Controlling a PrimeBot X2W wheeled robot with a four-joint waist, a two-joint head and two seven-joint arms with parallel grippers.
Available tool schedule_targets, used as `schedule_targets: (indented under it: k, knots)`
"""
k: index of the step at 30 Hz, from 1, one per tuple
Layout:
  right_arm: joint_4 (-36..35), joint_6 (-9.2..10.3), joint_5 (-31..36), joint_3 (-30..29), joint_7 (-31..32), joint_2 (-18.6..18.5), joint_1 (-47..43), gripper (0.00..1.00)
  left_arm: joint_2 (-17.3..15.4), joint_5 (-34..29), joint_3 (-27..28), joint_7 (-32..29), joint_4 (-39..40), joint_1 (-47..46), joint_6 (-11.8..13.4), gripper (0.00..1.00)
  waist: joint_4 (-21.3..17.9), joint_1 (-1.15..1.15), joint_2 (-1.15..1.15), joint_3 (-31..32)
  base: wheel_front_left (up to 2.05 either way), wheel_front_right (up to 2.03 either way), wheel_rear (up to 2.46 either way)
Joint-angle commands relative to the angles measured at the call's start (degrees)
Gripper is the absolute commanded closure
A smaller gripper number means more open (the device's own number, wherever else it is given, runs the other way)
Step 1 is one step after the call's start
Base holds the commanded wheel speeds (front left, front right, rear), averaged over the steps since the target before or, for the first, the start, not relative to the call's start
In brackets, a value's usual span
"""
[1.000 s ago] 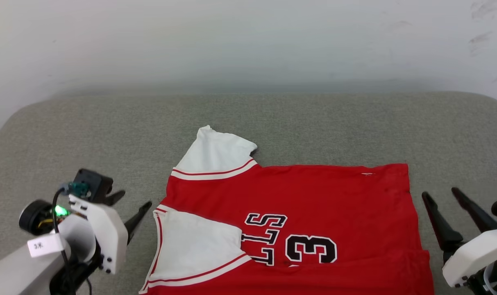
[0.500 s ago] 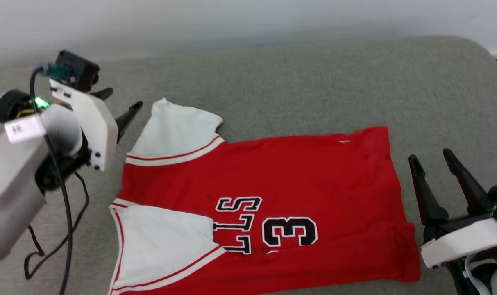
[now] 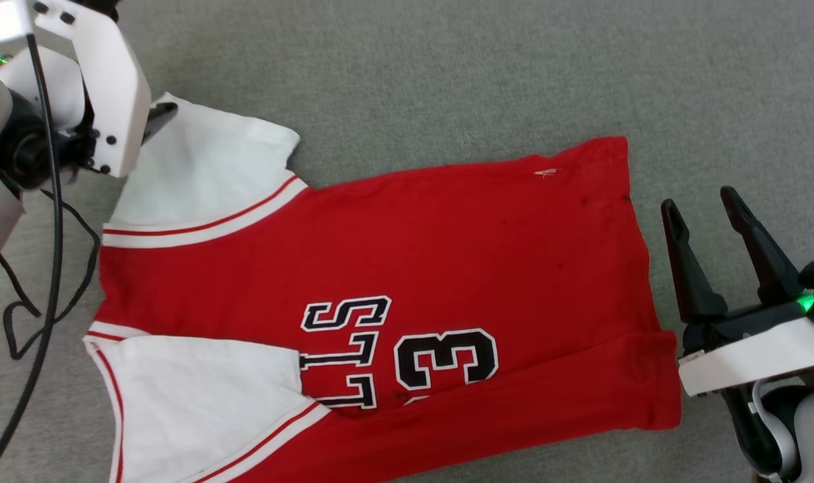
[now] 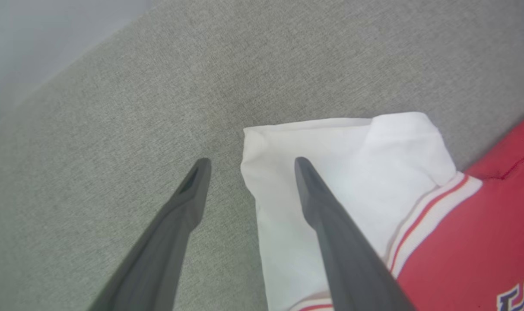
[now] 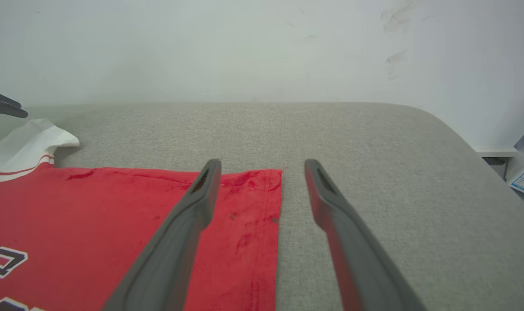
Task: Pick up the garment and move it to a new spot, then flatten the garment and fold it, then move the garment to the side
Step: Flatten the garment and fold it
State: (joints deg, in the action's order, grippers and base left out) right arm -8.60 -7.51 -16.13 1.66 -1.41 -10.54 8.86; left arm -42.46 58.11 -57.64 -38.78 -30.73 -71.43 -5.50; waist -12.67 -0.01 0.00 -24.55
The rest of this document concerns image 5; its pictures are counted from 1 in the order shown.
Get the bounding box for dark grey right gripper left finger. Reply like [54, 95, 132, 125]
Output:
[101, 159, 222, 311]

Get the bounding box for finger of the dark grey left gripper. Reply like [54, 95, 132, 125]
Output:
[0, 86, 23, 108]
[0, 102, 29, 118]

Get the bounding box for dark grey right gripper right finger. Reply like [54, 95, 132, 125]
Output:
[304, 159, 427, 311]

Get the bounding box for red and white jersey garment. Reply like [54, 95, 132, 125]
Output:
[0, 119, 284, 311]

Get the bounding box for white low shelf ledge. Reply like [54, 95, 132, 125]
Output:
[475, 148, 518, 180]

